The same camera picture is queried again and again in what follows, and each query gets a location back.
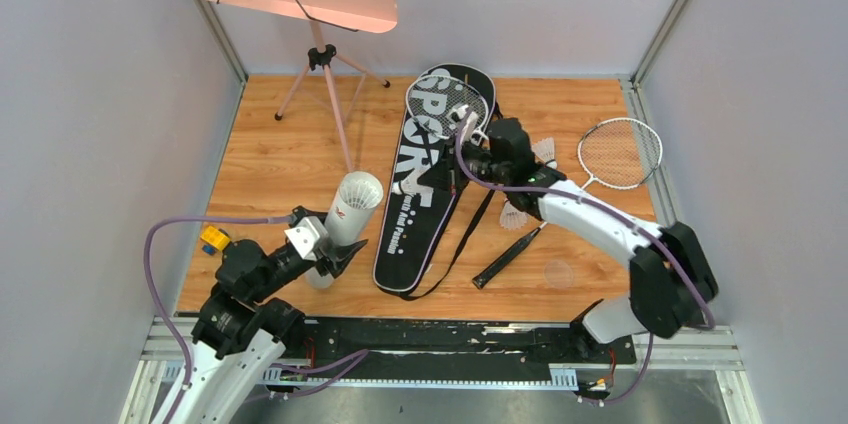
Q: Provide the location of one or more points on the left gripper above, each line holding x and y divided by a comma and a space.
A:
326, 251

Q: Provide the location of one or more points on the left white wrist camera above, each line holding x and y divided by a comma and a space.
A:
307, 237

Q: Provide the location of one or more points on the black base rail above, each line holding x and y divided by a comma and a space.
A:
486, 355

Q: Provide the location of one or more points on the yellow blue toy block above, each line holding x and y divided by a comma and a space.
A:
214, 240

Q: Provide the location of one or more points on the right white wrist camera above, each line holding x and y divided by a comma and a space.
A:
466, 121

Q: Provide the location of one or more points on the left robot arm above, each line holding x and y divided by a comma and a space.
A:
243, 328

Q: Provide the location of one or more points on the white shuttlecock tube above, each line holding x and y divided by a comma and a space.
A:
353, 206

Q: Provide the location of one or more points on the shuttlecock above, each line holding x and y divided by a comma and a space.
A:
545, 151
512, 218

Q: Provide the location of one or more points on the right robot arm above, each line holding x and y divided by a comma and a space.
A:
670, 280

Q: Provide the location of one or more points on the black sport racket bag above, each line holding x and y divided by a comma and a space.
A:
413, 224

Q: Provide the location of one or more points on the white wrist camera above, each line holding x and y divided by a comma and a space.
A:
466, 121
307, 237

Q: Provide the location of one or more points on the white racket on bag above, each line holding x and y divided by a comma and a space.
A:
430, 99

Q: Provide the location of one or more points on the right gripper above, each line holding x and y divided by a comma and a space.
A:
444, 177

